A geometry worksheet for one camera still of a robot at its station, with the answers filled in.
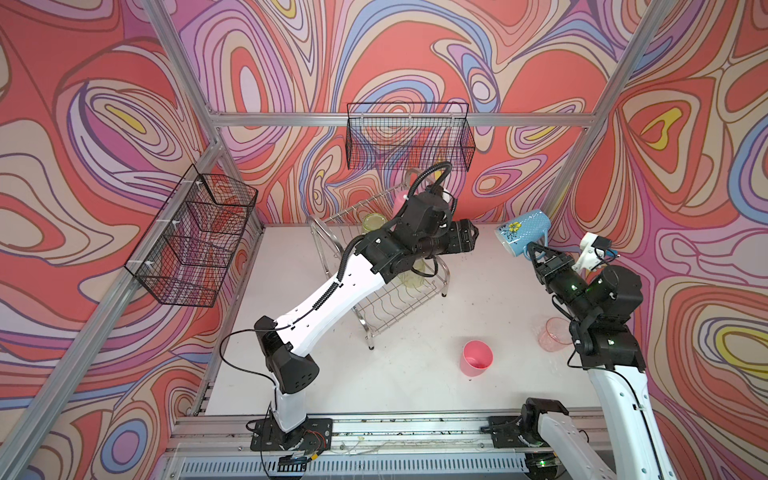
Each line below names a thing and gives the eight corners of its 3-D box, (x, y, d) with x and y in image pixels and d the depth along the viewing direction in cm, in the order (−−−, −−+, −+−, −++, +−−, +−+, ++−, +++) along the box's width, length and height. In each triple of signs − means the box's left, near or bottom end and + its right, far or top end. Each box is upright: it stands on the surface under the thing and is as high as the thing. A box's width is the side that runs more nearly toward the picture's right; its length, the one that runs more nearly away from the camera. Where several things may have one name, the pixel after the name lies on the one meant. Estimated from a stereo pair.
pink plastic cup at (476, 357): (461, 377, 84) (468, 365, 76) (457, 354, 89) (464, 340, 81) (485, 377, 84) (495, 365, 76) (481, 354, 89) (490, 340, 81)
